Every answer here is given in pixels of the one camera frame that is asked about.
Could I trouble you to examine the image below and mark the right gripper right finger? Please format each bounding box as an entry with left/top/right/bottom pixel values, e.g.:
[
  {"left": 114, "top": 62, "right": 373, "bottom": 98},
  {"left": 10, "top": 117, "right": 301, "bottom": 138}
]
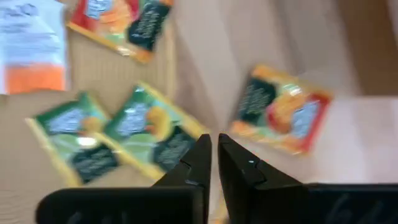
[{"left": 218, "top": 133, "right": 398, "bottom": 224}]

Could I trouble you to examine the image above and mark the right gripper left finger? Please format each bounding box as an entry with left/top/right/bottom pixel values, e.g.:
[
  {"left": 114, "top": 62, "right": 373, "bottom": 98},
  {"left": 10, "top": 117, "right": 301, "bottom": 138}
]
[{"left": 35, "top": 134, "right": 212, "bottom": 224}]

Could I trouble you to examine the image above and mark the green tea packet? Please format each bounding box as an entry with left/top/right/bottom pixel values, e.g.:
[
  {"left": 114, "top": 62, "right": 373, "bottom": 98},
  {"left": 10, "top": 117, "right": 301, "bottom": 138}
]
[
  {"left": 102, "top": 82, "right": 210, "bottom": 181},
  {"left": 25, "top": 91, "right": 122, "bottom": 187}
]

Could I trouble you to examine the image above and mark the red peach tea packet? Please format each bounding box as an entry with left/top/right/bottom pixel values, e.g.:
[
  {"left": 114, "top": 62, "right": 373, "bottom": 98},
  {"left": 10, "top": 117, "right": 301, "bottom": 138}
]
[
  {"left": 229, "top": 64, "right": 333, "bottom": 156},
  {"left": 67, "top": 0, "right": 174, "bottom": 65}
]

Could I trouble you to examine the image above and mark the white orange tea packet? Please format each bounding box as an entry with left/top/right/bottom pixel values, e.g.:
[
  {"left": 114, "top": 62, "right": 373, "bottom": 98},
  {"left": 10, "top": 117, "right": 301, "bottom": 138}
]
[{"left": 0, "top": 0, "right": 68, "bottom": 95}]

